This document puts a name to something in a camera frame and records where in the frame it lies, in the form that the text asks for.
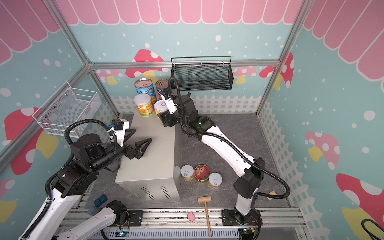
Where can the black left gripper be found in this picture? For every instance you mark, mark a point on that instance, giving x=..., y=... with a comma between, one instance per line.
x=138, y=153

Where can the wooden mallet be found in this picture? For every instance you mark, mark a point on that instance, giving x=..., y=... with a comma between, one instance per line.
x=205, y=201

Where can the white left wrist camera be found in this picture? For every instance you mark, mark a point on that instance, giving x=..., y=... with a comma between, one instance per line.
x=119, y=127

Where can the small wooden block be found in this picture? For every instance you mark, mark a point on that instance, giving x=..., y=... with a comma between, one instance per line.
x=272, y=193

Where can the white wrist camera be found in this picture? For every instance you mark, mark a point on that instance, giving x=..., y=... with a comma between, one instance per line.
x=170, y=103
x=119, y=127

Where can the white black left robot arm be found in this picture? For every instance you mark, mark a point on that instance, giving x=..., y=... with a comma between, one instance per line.
x=89, y=155

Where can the white wire mesh basket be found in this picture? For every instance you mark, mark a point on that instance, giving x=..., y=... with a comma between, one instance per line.
x=65, y=107

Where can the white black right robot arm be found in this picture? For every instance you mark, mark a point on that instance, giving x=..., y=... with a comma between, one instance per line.
x=250, y=171

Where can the pink eraser blob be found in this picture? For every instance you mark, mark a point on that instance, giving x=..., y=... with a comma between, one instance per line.
x=191, y=217

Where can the grey metal cabinet counter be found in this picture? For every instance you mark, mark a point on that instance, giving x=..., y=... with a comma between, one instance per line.
x=156, y=176

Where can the black wire mesh basket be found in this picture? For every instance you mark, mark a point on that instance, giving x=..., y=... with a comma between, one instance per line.
x=213, y=73

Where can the dark chopped tomatoes can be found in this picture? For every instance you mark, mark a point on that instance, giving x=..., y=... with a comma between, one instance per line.
x=162, y=89

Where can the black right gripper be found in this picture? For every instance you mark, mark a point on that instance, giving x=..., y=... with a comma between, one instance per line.
x=167, y=118

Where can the green yellow white lid can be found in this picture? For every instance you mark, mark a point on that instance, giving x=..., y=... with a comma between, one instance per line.
x=144, y=105

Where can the white lid small can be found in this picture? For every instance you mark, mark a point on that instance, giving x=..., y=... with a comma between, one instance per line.
x=160, y=107

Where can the yellow can silver lid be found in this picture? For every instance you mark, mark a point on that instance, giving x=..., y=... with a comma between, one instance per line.
x=215, y=180

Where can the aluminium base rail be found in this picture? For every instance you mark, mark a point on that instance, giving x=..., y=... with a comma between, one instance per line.
x=173, y=224

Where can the teal small block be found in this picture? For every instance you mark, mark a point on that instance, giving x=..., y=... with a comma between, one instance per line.
x=100, y=200

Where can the red lid flat tin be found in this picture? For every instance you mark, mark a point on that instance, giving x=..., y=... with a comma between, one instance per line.
x=202, y=173

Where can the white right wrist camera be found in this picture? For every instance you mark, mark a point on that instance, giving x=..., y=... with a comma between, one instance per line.
x=170, y=103

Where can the blue chicken noodle soup can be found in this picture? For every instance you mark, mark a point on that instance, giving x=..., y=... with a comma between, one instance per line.
x=145, y=86

